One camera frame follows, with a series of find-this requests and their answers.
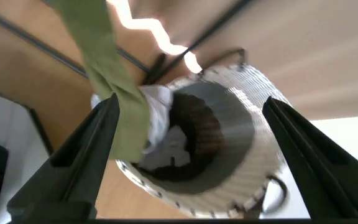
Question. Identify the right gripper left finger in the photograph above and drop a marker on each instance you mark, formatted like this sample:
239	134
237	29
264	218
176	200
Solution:
73	174

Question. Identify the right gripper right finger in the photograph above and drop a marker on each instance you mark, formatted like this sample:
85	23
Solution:
331	186

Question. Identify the pale grey garment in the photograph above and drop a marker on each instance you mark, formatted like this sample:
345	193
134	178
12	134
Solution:
160	105

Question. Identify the green long-sleeved shirt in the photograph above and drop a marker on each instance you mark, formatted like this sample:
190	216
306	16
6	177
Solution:
104	62

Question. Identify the white laundry basket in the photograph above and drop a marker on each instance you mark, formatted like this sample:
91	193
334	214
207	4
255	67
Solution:
253	140

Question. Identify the black clothes rack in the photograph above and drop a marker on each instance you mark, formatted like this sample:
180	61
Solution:
51	51

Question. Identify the beige curtain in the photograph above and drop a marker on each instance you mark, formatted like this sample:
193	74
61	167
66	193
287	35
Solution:
291	46

